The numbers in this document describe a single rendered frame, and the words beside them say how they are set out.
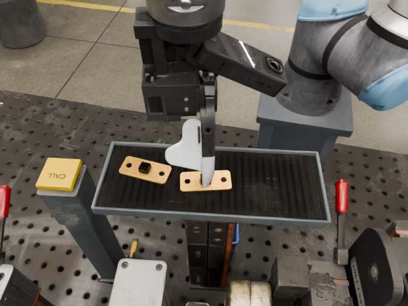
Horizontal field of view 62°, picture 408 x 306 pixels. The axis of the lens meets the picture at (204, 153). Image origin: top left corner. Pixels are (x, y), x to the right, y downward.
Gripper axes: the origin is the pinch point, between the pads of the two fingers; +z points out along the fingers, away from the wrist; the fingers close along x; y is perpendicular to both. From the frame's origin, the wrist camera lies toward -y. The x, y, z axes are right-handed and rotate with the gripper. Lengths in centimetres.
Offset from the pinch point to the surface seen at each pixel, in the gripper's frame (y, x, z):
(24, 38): 134, -217, 117
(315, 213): -16.5, 6.8, 9.8
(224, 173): -3.1, -1.3, 9.4
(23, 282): 33.4, 9.8, 24.7
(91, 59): 80, -199, 126
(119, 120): 30, -60, 56
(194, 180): 2.0, -0.1, 9.4
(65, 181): 23.4, -1.2, 9.6
